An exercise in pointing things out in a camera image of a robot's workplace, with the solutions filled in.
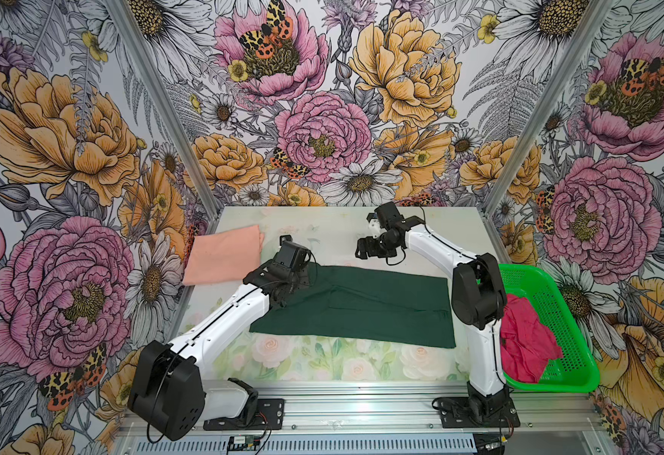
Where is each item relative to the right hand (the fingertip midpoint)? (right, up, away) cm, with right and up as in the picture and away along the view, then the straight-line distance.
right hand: (365, 257), depth 97 cm
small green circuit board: (-32, -44, -26) cm, 60 cm away
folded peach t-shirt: (-51, 0, +9) cm, 51 cm away
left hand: (-22, -6, -12) cm, 26 cm away
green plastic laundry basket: (+55, -29, -19) cm, 65 cm away
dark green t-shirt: (0, -16, -3) cm, 16 cm away
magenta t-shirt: (+43, -23, -17) cm, 52 cm away
